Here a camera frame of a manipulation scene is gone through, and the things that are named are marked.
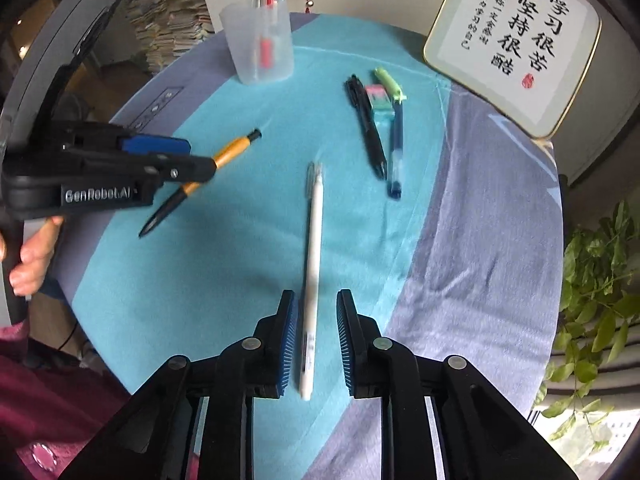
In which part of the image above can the orange black pen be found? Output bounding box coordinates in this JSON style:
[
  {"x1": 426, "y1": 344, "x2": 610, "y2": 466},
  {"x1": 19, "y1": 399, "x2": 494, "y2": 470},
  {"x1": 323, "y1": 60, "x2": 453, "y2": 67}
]
[{"x1": 138, "y1": 129, "x2": 262, "y2": 238}]

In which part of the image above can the white capped pen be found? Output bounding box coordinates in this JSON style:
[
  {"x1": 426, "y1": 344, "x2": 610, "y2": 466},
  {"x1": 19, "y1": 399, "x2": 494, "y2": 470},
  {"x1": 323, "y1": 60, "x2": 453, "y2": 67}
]
[{"x1": 299, "y1": 162, "x2": 324, "y2": 401}]

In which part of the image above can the frosted plastic cup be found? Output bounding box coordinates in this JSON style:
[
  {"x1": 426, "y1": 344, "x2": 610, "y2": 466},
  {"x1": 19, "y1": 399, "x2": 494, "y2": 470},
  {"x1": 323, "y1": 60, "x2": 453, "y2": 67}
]
[{"x1": 220, "y1": 1, "x2": 294, "y2": 86}]

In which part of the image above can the blue ink capped pen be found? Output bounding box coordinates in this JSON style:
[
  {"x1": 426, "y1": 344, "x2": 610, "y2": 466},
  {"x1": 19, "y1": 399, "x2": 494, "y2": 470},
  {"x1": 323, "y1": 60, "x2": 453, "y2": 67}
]
[{"x1": 388, "y1": 101, "x2": 404, "y2": 200}]

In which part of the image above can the red grip pen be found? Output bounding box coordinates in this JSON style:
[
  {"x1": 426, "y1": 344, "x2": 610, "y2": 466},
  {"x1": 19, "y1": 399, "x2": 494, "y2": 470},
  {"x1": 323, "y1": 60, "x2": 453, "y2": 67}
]
[{"x1": 259, "y1": 0, "x2": 274, "y2": 70}]

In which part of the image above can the pink sleeve forearm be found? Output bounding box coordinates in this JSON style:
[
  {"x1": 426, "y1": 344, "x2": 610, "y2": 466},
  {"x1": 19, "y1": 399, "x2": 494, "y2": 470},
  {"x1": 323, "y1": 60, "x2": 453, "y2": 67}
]
[{"x1": 0, "y1": 322, "x2": 129, "y2": 479}]

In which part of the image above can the left hand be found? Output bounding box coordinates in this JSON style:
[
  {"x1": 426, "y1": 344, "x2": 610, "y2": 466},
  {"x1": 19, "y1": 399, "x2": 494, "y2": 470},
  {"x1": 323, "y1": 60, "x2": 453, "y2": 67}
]
[{"x1": 9, "y1": 217, "x2": 64, "y2": 297}]

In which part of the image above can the stack of papers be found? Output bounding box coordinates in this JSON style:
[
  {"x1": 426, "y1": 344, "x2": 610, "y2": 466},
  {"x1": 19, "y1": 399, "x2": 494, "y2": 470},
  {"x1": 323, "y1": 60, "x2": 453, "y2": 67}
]
[{"x1": 126, "y1": 0, "x2": 215, "y2": 74}]

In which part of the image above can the blue grey tablecloth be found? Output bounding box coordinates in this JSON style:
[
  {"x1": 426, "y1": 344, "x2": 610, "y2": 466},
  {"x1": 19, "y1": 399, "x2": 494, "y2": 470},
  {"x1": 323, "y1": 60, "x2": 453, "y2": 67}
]
[{"x1": 53, "y1": 15, "x2": 563, "y2": 479}]

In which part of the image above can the pink green eraser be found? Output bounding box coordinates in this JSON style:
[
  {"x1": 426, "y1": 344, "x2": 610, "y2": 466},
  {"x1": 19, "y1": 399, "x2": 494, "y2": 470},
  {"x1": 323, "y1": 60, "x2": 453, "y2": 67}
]
[{"x1": 364, "y1": 84, "x2": 395, "y2": 115}]

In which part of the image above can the green potted plant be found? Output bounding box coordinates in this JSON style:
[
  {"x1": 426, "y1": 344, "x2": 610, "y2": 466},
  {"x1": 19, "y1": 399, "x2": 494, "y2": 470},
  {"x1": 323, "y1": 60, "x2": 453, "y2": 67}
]
[{"x1": 534, "y1": 200, "x2": 639, "y2": 453}]

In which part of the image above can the calligraphy framed board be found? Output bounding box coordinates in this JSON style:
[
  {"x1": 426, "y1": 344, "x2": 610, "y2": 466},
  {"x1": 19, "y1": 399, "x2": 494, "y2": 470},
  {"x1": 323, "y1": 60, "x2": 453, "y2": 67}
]
[{"x1": 423, "y1": 0, "x2": 602, "y2": 140}]

